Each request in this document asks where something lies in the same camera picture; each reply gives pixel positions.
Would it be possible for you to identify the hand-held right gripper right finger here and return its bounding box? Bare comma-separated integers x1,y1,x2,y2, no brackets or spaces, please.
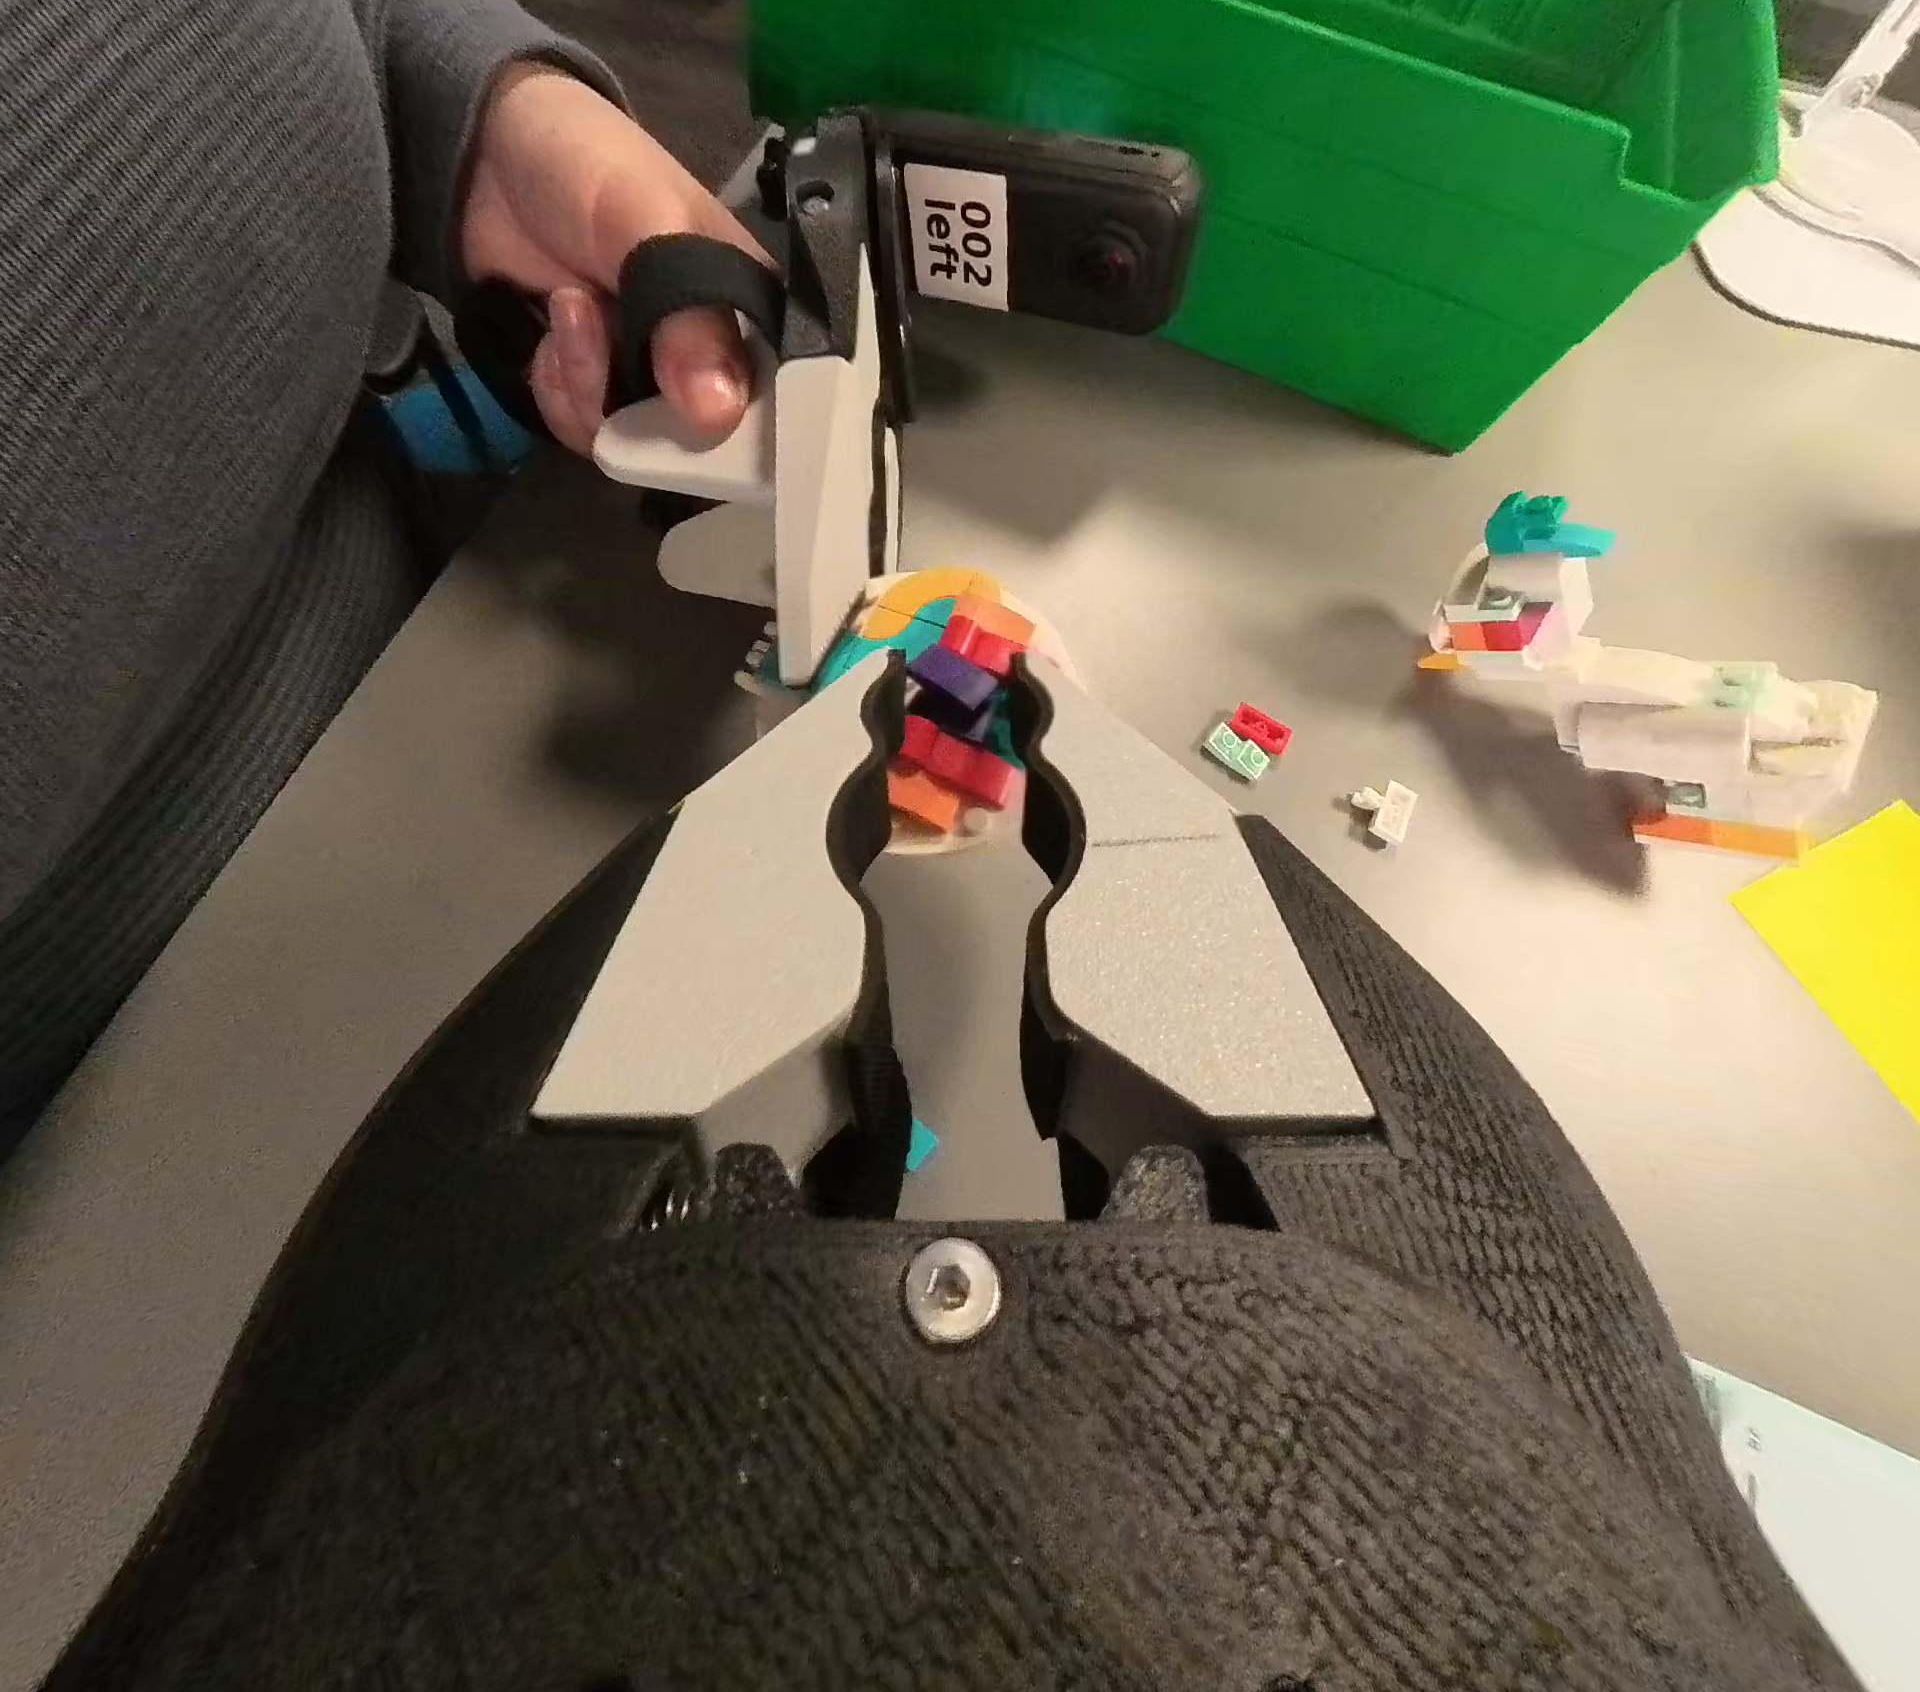
1013,655,1380,1142

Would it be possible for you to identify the round colourful lego disc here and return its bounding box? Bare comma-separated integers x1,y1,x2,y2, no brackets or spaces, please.
809,567,1081,859

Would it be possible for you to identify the person's left hand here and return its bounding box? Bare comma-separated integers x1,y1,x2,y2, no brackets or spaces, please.
456,65,782,456

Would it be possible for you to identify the white lego llama figure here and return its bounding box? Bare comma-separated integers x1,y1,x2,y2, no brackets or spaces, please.
1415,489,1879,862

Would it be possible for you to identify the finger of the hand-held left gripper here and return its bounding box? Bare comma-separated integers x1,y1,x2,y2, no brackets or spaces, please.
768,282,906,692

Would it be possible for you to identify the green plastic bin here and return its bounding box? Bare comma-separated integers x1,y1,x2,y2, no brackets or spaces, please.
744,0,1783,456

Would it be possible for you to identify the lego instruction booklet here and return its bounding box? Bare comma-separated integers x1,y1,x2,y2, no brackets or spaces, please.
1686,1355,1920,1692

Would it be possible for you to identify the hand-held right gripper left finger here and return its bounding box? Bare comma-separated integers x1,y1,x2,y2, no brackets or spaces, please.
528,649,909,1170

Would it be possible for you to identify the yellow sticky note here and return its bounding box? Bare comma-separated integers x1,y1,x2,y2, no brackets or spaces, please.
1727,798,1920,1124

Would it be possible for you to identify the blue plastic object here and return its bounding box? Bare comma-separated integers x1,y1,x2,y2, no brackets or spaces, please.
371,365,534,481

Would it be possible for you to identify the person's left forearm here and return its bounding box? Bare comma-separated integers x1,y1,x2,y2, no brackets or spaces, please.
321,0,631,270

